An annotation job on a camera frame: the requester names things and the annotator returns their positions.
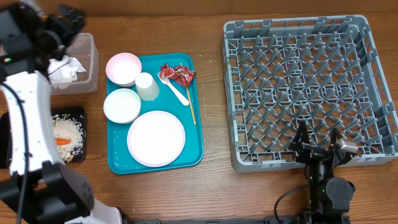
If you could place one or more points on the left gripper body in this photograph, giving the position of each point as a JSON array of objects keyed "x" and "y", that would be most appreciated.
[{"x": 60, "y": 33}]

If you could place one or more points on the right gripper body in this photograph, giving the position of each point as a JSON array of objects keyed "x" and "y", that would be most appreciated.
[{"x": 310, "y": 155}]

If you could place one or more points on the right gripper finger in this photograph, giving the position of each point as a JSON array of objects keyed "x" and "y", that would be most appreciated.
[
  {"x": 300, "y": 142},
  {"x": 335, "y": 135}
]

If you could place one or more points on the white napkin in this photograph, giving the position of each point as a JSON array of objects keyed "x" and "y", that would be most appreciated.
[{"x": 63, "y": 72}]

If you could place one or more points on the white bowl with food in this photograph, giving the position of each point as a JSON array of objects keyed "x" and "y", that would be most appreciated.
[{"x": 122, "y": 106}]

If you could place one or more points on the white paper cup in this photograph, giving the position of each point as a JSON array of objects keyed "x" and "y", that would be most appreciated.
[{"x": 146, "y": 87}]

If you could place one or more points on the orange carrot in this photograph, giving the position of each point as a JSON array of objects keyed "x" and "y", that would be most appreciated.
[{"x": 62, "y": 141}]

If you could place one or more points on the wooden skewer stick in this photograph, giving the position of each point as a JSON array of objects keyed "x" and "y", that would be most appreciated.
[{"x": 191, "y": 105}]

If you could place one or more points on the white plastic fork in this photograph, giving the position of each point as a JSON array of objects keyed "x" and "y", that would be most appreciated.
[{"x": 180, "y": 97}]

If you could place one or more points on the red snack wrapper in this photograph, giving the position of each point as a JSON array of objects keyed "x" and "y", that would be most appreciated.
[{"x": 181, "y": 74}]

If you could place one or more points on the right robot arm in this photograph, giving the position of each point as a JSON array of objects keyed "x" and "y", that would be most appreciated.
[{"x": 329, "y": 195}]

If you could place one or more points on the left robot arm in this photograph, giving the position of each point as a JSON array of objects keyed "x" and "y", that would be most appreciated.
[{"x": 41, "y": 189}]

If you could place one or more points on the grey plastic dishwasher rack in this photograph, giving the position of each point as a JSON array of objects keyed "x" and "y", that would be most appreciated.
[{"x": 324, "y": 71}]

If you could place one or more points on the black plastic waste tray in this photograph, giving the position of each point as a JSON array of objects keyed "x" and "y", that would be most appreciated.
[{"x": 6, "y": 141}]

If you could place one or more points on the clear plastic storage bin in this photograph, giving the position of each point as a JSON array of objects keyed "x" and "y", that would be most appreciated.
[{"x": 84, "y": 50}]

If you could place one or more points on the rice and food scraps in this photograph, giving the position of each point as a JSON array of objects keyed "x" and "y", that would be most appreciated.
[{"x": 67, "y": 127}]

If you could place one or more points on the pink round plate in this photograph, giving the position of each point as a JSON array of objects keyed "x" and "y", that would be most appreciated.
[{"x": 156, "y": 138}]

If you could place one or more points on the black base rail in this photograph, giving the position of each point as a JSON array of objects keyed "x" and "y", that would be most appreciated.
[{"x": 265, "y": 220}]

